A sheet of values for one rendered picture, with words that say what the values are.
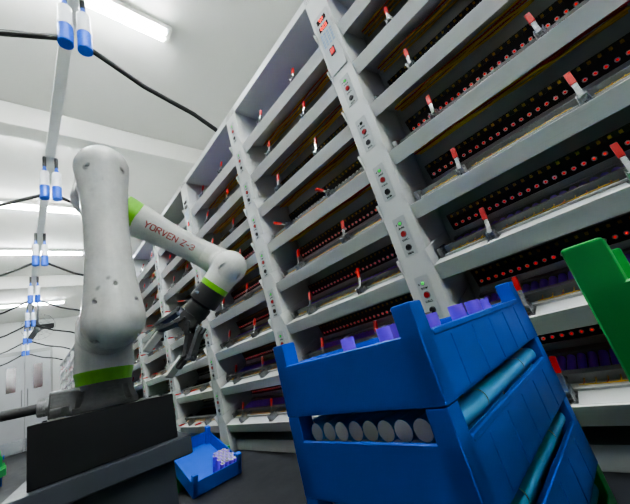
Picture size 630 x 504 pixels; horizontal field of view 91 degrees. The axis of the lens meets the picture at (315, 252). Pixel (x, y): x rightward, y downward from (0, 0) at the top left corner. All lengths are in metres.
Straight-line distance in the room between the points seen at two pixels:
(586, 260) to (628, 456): 0.74
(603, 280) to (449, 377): 0.12
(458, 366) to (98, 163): 0.89
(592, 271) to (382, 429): 0.20
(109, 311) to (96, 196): 0.29
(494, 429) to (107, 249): 0.80
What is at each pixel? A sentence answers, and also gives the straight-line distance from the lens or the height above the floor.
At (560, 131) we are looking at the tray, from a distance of 0.88.
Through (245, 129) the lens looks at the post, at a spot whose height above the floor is 1.56.
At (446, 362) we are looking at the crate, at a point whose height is 0.35.
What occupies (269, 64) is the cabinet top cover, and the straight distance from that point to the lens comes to 1.69.
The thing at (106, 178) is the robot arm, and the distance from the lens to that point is 0.94.
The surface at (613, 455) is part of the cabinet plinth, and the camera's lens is 0.95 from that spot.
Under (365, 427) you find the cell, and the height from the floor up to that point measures 0.30.
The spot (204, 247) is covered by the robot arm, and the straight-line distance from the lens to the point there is 1.11.
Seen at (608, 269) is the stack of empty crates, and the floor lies 0.38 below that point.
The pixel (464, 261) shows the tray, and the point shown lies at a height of 0.49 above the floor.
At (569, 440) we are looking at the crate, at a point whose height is 0.21.
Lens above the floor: 0.38
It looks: 17 degrees up
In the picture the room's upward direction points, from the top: 16 degrees counter-clockwise
